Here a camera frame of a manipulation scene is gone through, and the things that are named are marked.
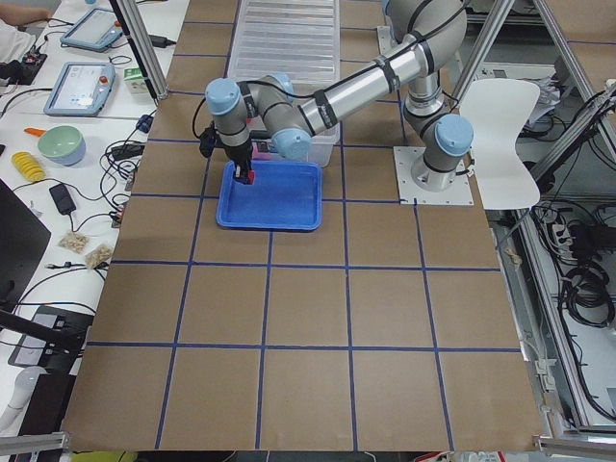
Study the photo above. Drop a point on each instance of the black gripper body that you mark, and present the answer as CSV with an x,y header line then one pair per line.
x,y
239,155

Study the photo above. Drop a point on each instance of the clear plastic box lid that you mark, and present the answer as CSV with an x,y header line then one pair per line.
x,y
299,38

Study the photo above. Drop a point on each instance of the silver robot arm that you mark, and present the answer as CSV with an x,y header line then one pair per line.
x,y
427,33

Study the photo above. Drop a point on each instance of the blue plastic tray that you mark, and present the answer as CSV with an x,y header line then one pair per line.
x,y
284,196

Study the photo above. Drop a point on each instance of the green white carton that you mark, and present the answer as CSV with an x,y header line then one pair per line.
x,y
134,80

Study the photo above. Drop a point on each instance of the teach pendant near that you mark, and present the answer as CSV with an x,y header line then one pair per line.
x,y
82,89

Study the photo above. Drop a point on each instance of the teach pendant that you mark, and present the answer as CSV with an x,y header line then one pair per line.
x,y
82,89
96,31

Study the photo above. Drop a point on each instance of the black power adapter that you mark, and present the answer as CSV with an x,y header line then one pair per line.
x,y
62,199

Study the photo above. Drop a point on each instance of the green bowl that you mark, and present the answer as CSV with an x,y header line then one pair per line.
x,y
64,145

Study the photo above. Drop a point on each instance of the teach pendant far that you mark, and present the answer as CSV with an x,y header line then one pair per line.
x,y
96,31

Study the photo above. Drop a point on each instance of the toy carrot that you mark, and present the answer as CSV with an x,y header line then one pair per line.
x,y
34,131

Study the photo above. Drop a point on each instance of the toy yellow corn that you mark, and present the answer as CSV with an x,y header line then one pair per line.
x,y
28,166

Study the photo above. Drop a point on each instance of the white plastic chair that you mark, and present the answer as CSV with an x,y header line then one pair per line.
x,y
498,109

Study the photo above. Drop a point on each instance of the aluminium frame post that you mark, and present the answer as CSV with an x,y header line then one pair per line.
x,y
133,28

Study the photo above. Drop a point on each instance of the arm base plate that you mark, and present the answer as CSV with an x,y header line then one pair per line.
x,y
420,185

